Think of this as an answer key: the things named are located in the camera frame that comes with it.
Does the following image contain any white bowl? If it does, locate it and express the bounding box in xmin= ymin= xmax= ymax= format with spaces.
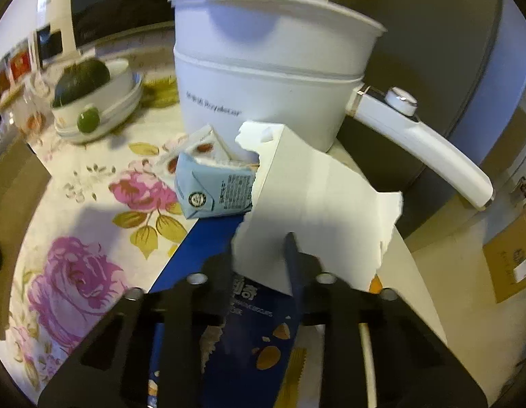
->
xmin=50 ymin=57 xmax=145 ymax=144

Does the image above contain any cardboard box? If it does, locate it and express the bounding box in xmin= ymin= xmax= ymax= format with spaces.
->
xmin=483 ymin=204 xmax=526 ymax=304

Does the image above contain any green lime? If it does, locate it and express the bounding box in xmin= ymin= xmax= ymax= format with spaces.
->
xmin=77 ymin=108 xmax=101 ymax=132

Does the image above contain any light blue milk carton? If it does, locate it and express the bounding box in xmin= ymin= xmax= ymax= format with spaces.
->
xmin=175 ymin=152 xmax=254 ymax=220

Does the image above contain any white almond print carton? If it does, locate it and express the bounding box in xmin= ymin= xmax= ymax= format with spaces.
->
xmin=154 ymin=124 xmax=234 ymax=176

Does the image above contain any red tin jar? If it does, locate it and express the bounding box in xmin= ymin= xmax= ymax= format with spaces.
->
xmin=10 ymin=49 xmax=37 ymax=81

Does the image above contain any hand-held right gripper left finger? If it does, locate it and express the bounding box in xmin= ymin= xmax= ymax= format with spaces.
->
xmin=37 ymin=253 xmax=235 ymax=408

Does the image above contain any white electric pot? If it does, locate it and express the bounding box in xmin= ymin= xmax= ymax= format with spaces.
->
xmin=167 ymin=0 xmax=495 ymax=210

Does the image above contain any blue cookie box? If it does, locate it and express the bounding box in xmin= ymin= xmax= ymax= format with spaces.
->
xmin=148 ymin=121 xmax=404 ymax=408

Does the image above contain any black microwave oven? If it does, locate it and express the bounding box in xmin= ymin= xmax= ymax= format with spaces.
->
xmin=69 ymin=0 xmax=179 ymax=48

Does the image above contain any white kitchen appliance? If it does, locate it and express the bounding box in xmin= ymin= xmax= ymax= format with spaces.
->
xmin=35 ymin=0 xmax=83 ymax=57

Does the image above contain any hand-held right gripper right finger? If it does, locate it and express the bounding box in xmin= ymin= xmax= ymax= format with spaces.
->
xmin=284 ymin=232 xmax=489 ymax=408

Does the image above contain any glass dome container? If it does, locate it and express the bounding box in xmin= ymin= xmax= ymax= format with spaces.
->
xmin=8 ymin=68 xmax=56 ymax=137

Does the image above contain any floral tablecloth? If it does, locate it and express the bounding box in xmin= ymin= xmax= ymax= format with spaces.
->
xmin=0 ymin=72 xmax=448 ymax=392

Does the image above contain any green pumpkin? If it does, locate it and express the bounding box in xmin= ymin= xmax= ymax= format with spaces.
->
xmin=51 ymin=58 xmax=111 ymax=108

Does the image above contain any amber glass jar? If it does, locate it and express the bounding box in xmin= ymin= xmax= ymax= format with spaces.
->
xmin=0 ymin=62 xmax=13 ymax=103

